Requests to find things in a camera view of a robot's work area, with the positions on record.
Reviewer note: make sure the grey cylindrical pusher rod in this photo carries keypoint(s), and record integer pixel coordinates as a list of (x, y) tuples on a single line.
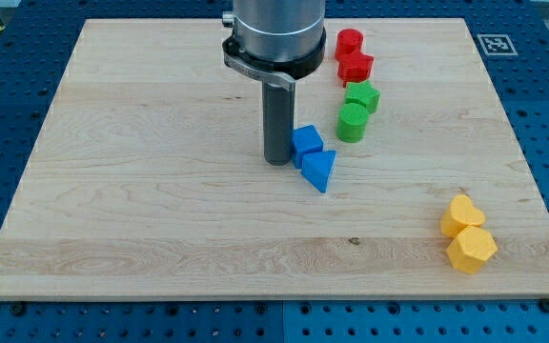
[(278, 106)]

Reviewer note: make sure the black clamp ring mount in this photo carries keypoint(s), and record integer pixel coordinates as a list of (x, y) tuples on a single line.
[(282, 74)]

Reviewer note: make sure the blue cube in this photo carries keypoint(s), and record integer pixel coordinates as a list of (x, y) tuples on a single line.
[(305, 140)]

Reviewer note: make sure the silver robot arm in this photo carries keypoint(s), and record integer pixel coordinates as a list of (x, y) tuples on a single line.
[(275, 42)]

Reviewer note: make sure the yellow heart block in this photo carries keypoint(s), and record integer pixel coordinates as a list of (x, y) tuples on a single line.
[(460, 214)]

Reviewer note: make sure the red star block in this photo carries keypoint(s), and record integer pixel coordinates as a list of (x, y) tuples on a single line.
[(354, 67)]

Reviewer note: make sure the red cylinder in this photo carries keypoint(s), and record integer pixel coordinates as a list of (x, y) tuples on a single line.
[(347, 41)]

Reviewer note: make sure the blue triangular prism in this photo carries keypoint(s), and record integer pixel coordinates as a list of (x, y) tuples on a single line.
[(317, 168)]

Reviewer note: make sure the green cylinder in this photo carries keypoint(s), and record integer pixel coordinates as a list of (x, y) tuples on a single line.
[(352, 122)]

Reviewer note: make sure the green star block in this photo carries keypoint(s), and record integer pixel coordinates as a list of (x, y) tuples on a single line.
[(362, 93)]

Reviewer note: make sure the wooden board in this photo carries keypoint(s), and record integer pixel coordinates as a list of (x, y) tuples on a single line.
[(147, 180)]

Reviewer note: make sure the white fiducial marker tag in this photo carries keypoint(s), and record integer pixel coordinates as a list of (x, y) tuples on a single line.
[(494, 44)]

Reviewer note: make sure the yellow hexagon block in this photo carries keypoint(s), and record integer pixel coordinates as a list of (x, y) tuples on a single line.
[(471, 249)]

